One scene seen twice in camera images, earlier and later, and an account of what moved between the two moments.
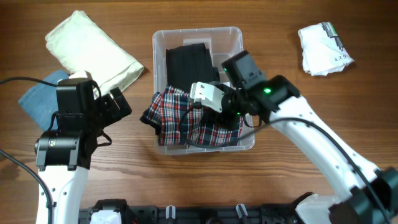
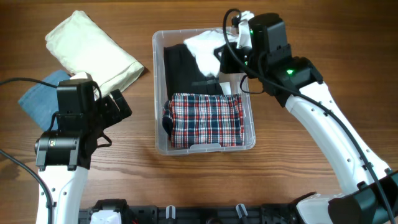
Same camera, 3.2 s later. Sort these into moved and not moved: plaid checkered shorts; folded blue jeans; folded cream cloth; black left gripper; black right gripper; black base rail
Moved: black right gripper; plaid checkered shorts
Not moved: black base rail; folded cream cloth; folded blue jeans; black left gripper
